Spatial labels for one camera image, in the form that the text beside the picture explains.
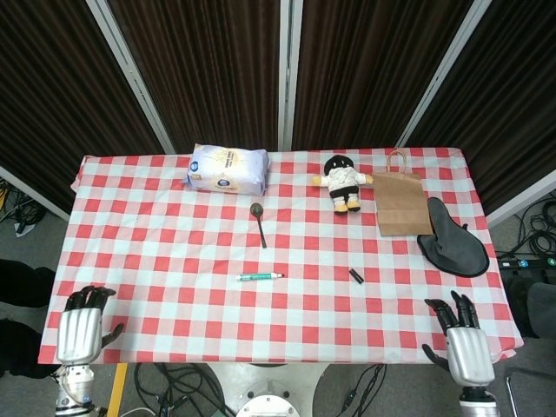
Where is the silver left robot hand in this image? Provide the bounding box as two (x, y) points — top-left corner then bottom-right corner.
(56, 284), (126, 365)

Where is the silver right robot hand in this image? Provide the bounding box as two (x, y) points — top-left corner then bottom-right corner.
(421, 290), (496, 387)

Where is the green white marker body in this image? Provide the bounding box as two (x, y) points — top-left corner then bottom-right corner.
(236, 271), (286, 282)

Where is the black garment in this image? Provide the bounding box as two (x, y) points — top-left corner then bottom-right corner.
(0, 255), (60, 379)

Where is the red white checkered tablecloth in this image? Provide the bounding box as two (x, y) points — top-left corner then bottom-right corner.
(37, 146), (525, 365)

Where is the brown paper bag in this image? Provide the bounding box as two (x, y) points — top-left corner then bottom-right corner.
(372, 149), (434, 238)

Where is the dark metal spoon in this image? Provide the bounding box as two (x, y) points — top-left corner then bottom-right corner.
(249, 202), (268, 249)

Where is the black white plush doll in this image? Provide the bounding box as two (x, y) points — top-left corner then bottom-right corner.
(310, 155), (374, 215)

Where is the pale blue tissue pack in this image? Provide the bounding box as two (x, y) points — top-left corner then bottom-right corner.
(185, 143), (270, 195)

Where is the dark ribbed partition panel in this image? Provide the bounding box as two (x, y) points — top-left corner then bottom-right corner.
(0, 0), (169, 214)
(291, 0), (474, 151)
(403, 0), (556, 216)
(107, 0), (280, 153)

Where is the metal chair frame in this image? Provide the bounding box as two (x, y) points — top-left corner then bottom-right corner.
(505, 367), (556, 417)

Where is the black cable with green light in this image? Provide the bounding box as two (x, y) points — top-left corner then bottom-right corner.
(341, 363), (388, 414)

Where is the black cable bundle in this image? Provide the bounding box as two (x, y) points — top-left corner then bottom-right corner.
(516, 190), (556, 258)
(0, 177), (47, 238)

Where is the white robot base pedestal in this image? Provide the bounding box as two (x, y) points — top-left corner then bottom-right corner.
(207, 363), (332, 417)

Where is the silver partition frame post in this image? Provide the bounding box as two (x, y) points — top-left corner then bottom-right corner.
(85, 0), (176, 154)
(395, 0), (494, 149)
(277, 0), (304, 151)

